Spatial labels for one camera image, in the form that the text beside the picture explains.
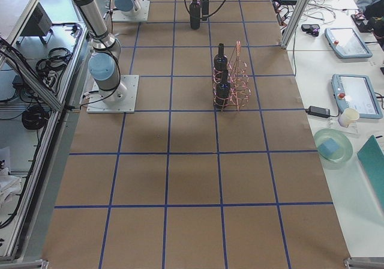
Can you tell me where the blue foam cube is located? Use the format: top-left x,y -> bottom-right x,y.
317,138 -> 340,159

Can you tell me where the black electronics box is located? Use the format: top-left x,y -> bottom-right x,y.
20,3 -> 53,44

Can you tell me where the green glass plate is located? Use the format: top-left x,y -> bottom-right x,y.
314,128 -> 353,163

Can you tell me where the aluminium frame post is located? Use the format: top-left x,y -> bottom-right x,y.
280,0 -> 309,49

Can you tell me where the teach pendant far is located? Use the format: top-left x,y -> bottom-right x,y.
325,28 -> 373,59

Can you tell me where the dark wine bottle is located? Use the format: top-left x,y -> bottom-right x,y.
189,0 -> 200,29

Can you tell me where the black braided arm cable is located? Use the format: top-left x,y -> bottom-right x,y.
182,0 -> 230,19

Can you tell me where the white paper cup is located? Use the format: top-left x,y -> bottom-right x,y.
338,107 -> 360,128

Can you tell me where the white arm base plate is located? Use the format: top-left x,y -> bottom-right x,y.
112,0 -> 150,23
86,75 -> 139,113

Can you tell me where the copper wire wine basket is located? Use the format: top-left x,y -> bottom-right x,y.
212,41 -> 251,111

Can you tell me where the black power brick on table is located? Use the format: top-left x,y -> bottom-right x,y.
305,106 -> 331,118

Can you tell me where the teach pendant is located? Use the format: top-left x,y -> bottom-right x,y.
331,74 -> 383,119
325,28 -> 373,59

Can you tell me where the dark bottle under basket handle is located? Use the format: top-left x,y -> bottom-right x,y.
214,43 -> 228,81

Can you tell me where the teach pendant near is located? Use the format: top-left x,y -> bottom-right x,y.
331,74 -> 383,119

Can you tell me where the teal folder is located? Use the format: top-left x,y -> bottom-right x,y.
357,134 -> 383,212

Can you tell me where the dark bottle at basket corner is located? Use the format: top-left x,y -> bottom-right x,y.
214,69 -> 230,110

